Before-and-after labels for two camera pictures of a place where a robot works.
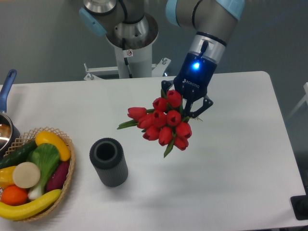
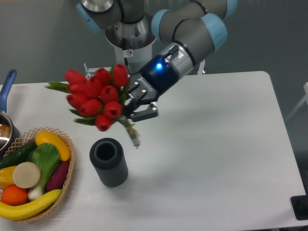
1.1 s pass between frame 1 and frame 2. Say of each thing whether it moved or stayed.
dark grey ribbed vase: stayed
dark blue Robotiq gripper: moved
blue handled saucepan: stayed
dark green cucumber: stayed
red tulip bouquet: moved
